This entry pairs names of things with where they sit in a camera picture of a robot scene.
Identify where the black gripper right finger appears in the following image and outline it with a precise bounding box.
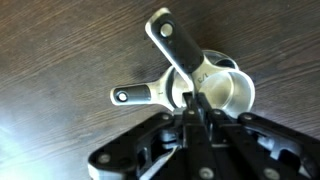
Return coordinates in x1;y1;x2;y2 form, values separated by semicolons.
196;93;320;180

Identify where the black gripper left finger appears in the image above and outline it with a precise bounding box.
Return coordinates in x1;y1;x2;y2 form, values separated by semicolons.
88;93;209;180

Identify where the largest steel measuring cup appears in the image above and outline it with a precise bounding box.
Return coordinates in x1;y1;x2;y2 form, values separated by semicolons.
109;49;241;113

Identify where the half steel measuring cup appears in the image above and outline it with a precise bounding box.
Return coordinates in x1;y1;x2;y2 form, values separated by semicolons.
203;53;237;70

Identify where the one-third steel measuring cup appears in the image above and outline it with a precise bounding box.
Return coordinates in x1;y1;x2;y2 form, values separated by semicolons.
144;7;257;118

